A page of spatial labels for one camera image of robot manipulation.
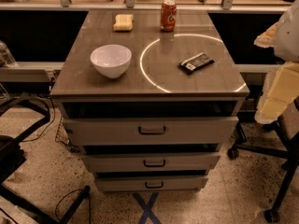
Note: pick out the grey drawer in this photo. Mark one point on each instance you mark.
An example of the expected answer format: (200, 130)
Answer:
(164, 131)
(151, 162)
(151, 184)

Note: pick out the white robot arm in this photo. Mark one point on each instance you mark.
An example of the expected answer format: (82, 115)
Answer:
(281, 86)

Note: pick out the grey drawer cabinet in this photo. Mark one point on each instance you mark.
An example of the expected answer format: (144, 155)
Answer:
(154, 86)

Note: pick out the grey top drawer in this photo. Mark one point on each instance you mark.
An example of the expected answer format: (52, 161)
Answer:
(164, 131)

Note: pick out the grey bottom drawer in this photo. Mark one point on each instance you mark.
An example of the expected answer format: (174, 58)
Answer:
(151, 184)

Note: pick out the white ceramic bowl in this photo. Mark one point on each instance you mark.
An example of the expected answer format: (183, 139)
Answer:
(111, 60)

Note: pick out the yellow sponge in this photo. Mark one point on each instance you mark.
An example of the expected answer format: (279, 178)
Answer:
(123, 22)

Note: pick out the orange soda can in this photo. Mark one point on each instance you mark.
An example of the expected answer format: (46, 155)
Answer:
(168, 15)

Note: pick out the blue tape cross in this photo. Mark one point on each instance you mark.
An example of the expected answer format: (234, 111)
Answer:
(147, 208)

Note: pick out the black chair left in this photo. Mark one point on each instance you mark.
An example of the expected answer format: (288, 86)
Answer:
(12, 157)

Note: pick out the clear plastic bottle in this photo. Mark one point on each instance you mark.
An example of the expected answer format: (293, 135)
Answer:
(6, 58)

